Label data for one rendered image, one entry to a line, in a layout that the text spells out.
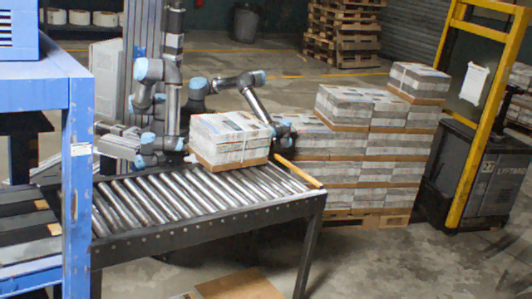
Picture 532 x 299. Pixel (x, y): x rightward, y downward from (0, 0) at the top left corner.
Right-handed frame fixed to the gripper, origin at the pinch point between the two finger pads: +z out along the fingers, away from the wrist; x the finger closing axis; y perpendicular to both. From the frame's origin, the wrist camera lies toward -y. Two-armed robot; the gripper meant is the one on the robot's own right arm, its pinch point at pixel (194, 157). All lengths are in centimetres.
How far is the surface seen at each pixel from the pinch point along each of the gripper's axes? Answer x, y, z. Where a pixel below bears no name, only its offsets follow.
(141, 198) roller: -33, 0, -47
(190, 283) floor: -13, -79, -1
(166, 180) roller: -20.4, 0.0, -27.6
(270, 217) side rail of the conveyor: -62, -6, 10
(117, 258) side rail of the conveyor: -62, -8, -69
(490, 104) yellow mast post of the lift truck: -50, 36, 214
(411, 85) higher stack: -9, 40, 172
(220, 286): -24, -79, 14
